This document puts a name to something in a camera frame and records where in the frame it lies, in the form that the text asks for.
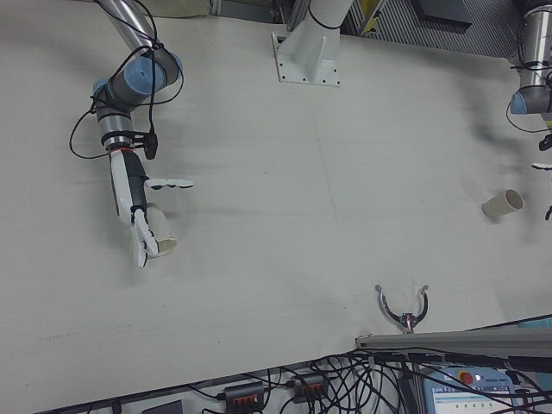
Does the white paper cup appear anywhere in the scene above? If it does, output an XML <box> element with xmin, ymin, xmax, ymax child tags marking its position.
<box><xmin>146</xmin><ymin>205</ymin><xmax>179</xmax><ymax>260</ymax></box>

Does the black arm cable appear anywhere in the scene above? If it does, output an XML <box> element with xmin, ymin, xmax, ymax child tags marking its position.
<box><xmin>507</xmin><ymin>60</ymin><xmax>552</xmax><ymax>133</ymax></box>
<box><xmin>68</xmin><ymin>0</ymin><xmax>186</xmax><ymax>160</ymax></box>

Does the white metal column base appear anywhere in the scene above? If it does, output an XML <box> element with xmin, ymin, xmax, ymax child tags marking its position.
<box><xmin>270</xmin><ymin>0</ymin><xmax>345</xmax><ymax>89</ymax></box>

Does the aluminium profile post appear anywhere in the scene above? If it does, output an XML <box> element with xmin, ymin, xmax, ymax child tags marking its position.
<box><xmin>354</xmin><ymin>325</ymin><xmax>552</xmax><ymax>351</ymax></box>

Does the beige paper cup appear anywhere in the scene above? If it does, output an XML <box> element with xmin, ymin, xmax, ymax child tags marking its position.
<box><xmin>481</xmin><ymin>188</ymin><xmax>524</xmax><ymax>219</ymax></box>

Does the black flat device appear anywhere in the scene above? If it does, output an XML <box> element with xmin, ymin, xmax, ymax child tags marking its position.
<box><xmin>141</xmin><ymin>399</ymin><xmax>185</xmax><ymax>414</ymax></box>

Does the grey teach pendant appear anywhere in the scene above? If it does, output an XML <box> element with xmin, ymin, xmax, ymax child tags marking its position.
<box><xmin>420</xmin><ymin>364</ymin><xmax>525</xmax><ymax>414</ymax></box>

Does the beige cardboard piece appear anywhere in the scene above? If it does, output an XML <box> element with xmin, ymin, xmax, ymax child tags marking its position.
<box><xmin>154</xmin><ymin>0</ymin><xmax>212</xmax><ymax>18</ymax></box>

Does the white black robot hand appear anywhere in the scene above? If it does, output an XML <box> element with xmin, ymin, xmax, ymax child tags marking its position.
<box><xmin>530</xmin><ymin>162</ymin><xmax>552</xmax><ymax>222</ymax></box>
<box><xmin>108</xmin><ymin>148</ymin><xmax>194</xmax><ymax>270</ymax></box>

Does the dark grey floor box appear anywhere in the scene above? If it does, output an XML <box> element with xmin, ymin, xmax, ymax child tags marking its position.
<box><xmin>413</xmin><ymin>0</ymin><xmax>474</xmax><ymax>23</ymax></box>

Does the black orange power strip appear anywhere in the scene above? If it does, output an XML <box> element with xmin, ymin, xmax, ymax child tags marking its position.
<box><xmin>223</xmin><ymin>380</ymin><xmax>265</xmax><ymax>409</ymax></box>
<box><xmin>292</xmin><ymin>373</ymin><xmax>331</xmax><ymax>403</ymax></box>

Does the metal claw grabber tool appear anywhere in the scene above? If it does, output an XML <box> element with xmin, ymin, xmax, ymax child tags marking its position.
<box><xmin>373</xmin><ymin>283</ymin><xmax>430</xmax><ymax>334</ymax></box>

